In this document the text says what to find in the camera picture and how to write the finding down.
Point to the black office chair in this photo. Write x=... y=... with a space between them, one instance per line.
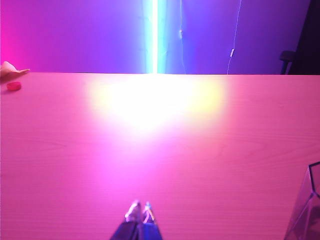
x=307 y=50

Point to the vertical glowing light strip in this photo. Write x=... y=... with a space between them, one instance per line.
x=154 y=37

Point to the transparent faceted plastic mug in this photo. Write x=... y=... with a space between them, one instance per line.
x=307 y=212

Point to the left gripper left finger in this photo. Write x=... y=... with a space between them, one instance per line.
x=127 y=228

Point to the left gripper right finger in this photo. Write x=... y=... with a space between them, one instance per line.
x=150 y=228

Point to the pale crumpled paper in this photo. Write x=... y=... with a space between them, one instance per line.
x=7 y=70

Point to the red bottle cap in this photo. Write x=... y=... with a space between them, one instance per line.
x=13 y=86

